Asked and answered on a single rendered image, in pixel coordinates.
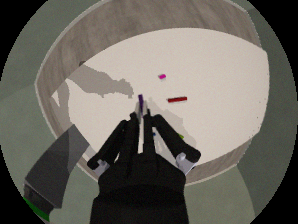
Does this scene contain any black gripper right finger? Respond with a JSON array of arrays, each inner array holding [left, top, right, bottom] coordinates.
[[142, 101, 201, 181]]

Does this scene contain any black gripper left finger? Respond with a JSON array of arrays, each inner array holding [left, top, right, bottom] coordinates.
[[87, 102, 141, 181]]

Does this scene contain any purple rod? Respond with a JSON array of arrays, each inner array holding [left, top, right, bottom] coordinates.
[[138, 94, 143, 119]]

